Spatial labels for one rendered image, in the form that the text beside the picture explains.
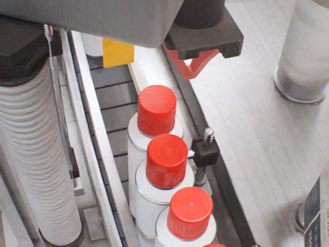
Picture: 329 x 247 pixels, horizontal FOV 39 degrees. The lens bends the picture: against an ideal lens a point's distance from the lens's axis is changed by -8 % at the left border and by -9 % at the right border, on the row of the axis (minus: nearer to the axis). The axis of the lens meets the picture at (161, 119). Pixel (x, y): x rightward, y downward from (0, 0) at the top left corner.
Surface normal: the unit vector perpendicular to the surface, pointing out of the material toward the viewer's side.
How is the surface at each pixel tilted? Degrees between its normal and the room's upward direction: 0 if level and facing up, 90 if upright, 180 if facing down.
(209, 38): 2
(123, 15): 90
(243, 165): 0
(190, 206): 3
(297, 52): 93
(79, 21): 90
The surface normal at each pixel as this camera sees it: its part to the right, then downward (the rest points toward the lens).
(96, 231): 0.04, -0.60
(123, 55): 0.29, 0.77
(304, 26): -0.79, 0.48
